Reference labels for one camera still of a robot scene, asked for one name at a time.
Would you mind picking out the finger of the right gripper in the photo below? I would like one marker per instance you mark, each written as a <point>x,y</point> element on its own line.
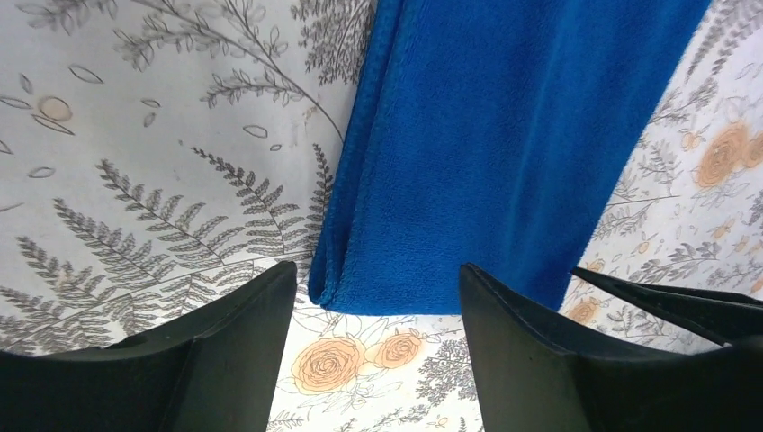
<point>721,317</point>

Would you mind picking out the blue towel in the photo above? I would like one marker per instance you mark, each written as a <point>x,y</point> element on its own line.
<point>491,133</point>

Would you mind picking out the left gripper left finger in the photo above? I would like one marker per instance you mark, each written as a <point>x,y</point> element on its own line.
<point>212,369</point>

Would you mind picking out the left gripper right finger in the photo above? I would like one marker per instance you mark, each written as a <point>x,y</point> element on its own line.
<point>536,370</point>

